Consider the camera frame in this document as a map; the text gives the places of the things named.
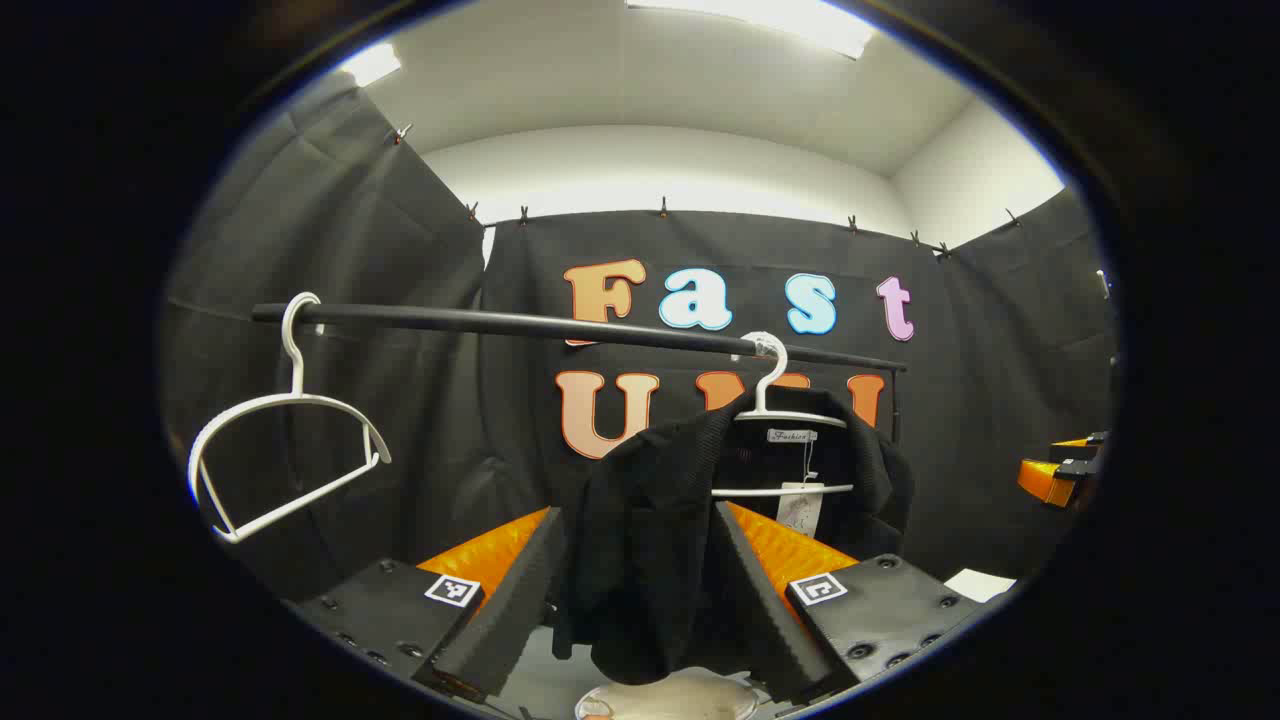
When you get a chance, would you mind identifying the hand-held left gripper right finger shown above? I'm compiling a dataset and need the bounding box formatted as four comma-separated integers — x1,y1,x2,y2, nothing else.
710,500,983,703

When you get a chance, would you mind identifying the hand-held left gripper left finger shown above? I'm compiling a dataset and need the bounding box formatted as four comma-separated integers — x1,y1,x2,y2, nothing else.
288,505,571,701

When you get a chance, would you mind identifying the white laundry hamper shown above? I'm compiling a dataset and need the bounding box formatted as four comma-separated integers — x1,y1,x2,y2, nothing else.
575,668,761,720

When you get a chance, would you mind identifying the black knitted garment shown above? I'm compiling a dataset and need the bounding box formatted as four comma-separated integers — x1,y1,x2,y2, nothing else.
552,385,916,687

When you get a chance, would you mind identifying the white clothes hanger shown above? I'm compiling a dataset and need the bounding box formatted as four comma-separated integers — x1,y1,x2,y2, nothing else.
187,291,393,545
710,330,857,499

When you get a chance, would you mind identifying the black clothes rack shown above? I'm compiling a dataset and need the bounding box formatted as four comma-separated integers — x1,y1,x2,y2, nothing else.
252,302,909,446

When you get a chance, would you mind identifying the white paper sheet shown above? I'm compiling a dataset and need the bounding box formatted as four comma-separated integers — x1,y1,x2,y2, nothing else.
945,568,1018,603

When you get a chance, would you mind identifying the black backdrop cloth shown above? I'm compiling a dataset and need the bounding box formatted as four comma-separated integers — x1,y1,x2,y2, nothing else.
160,75,1119,603

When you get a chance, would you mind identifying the row of backdrop clips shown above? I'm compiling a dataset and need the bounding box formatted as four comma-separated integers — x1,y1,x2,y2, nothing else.
393,124,1023,257

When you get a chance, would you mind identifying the ceiling light panel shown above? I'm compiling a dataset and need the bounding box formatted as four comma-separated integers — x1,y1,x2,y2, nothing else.
625,0,877,59
340,42,403,87

